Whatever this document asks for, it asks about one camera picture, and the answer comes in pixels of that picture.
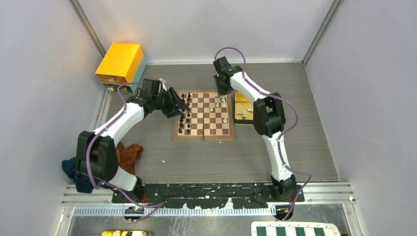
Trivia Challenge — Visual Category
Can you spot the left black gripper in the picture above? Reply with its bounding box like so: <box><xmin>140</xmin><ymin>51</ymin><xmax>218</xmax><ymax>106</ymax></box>
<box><xmin>152</xmin><ymin>88</ymin><xmax>188</xmax><ymax>118</ymax></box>

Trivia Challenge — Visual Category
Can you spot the wooden chess board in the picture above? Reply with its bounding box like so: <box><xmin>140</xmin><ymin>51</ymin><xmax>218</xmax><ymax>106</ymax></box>
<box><xmin>173</xmin><ymin>90</ymin><xmax>235</xmax><ymax>142</ymax></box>

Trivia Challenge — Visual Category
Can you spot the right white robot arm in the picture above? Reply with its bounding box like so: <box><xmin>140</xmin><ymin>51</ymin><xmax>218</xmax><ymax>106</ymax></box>
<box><xmin>213</xmin><ymin>57</ymin><xmax>297</xmax><ymax>202</ymax></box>

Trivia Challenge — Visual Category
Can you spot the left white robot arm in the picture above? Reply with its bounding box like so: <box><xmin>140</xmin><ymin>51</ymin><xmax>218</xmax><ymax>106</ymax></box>
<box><xmin>75</xmin><ymin>79</ymin><xmax>190</xmax><ymax>203</ymax></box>

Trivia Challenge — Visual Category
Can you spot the green white checkered board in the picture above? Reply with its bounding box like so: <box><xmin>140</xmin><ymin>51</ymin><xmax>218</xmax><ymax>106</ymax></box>
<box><xmin>251</xmin><ymin>221</ymin><xmax>341</xmax><ymax>236</ymax></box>

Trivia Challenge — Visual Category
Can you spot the gold tin tray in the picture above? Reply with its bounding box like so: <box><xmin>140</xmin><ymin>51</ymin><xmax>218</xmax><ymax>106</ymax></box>
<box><xmin>232</xmin><ymin>91</ymin><xmax>254</xmax><ymax>125</ymax></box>

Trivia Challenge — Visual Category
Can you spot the yellow teal drawer box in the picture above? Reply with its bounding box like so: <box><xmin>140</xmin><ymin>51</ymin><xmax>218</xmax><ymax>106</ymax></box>
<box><xmin>95</xmin><ymin>42</ymin><xmax>147</xmax><ymax>93</ymax></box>

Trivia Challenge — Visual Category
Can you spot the orange cloth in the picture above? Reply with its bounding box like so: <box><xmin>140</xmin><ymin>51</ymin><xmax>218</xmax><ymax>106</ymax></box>
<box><xmin>116</xmin><ymin>142</ymin><xmax>144</xmax><ymax>175</ymax></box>

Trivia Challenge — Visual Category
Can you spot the dark blue cloth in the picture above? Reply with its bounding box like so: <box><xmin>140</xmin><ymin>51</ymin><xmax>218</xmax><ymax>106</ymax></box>
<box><xmin>61</xmin><ymin>157</ymin><xmax>93</xmax><ymax>194</ymax></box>

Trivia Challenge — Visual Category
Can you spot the gold tin front edge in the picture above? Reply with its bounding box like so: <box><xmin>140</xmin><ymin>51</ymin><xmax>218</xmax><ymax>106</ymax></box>
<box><xmin>101</xmin><ymin>230</ymin><xmax>149</xmax><ymax>236</ymax></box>

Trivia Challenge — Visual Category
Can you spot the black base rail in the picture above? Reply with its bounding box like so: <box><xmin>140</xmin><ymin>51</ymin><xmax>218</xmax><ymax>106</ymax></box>
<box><xmin>126</xmin><ymin>183</ymin><xmax>301</xmax><ymax>209</ymax></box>

